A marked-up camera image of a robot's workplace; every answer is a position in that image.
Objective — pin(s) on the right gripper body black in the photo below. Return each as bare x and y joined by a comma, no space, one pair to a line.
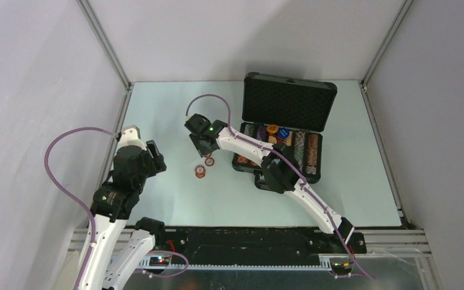
203,150

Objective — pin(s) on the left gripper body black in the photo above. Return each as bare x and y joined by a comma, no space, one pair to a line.
148,171

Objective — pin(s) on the red poker chip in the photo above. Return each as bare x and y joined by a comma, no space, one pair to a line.
209,161
200,175
200,169

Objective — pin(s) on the orange round button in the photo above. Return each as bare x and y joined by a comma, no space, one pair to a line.
272,129

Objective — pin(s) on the blue round dealer button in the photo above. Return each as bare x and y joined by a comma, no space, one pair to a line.
283,133

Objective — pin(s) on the black poker set case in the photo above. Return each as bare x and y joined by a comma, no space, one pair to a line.
295,104

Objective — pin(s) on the red Texas Hold'em card deck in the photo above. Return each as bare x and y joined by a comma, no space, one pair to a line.
275,139

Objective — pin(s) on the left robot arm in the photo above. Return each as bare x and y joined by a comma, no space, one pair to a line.
112,205

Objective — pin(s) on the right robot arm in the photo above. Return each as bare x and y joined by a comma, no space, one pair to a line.
279,169

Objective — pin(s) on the green chip stack row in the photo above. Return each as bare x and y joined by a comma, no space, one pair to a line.
250,130

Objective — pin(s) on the purple chip stack row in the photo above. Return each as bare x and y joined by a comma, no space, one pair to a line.
261,133

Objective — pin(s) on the blue orange chip stack row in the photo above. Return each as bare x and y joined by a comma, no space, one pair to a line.
299,148

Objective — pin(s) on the dark orange chip stack row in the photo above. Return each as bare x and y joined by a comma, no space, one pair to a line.
312,154

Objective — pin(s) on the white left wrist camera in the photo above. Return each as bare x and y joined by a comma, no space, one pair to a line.
130,136

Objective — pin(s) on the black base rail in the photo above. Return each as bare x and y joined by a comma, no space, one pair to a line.
255,246

